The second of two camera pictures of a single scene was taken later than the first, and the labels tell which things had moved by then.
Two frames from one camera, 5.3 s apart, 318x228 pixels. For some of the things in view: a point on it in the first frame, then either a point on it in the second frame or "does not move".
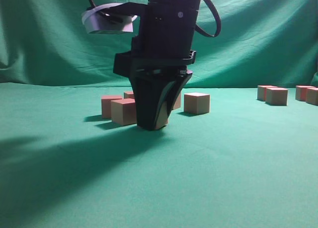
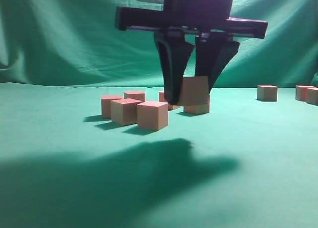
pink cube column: (129, 95) does not move
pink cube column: (196, 103) does not move
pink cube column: (276, 96) → (195, 91)
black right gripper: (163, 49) → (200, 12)
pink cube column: (123, 111) does not move
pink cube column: (106, 105) does not move
